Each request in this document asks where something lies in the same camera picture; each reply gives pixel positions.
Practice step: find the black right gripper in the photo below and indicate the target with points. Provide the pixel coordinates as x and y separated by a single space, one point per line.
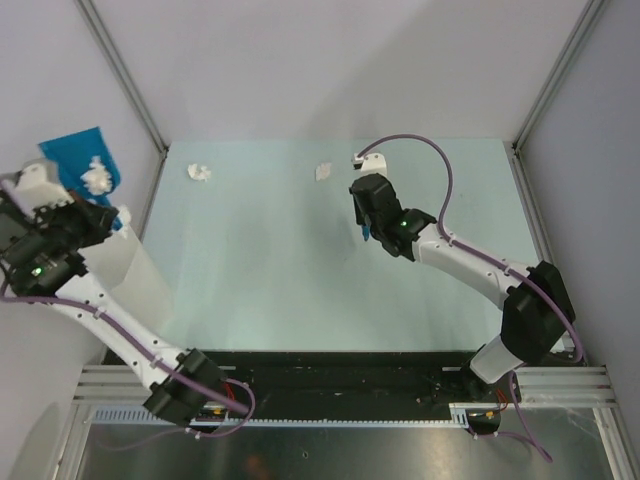
358 214

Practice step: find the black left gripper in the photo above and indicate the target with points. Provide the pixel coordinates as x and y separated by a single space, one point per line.
99 220

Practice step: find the white paper scrap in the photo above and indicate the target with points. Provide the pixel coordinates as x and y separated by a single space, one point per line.
124 215
323 171
199 173
97 179

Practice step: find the blue plastic dustpan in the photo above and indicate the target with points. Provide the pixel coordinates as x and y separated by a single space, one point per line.
72 154

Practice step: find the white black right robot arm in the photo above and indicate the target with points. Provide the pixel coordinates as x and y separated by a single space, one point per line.
535 305

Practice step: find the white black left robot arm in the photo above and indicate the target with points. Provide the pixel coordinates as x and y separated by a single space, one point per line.
42 264

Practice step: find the translucent white waste bin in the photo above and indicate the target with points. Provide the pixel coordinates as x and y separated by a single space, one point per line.
124 267

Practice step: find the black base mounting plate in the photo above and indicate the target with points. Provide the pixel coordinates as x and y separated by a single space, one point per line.
360 387

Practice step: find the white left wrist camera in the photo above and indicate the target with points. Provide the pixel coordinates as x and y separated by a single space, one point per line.
36 185

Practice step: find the aluminium corner post right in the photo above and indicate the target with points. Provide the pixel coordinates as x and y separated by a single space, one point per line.
575 43

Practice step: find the aluminium corner post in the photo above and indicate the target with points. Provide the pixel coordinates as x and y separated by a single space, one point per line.
575 43
98 29

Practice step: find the aluminium frame rail left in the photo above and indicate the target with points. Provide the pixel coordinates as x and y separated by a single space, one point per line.
109 385

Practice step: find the aluminium corner post left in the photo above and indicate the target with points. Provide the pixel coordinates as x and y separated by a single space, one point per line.
98 29

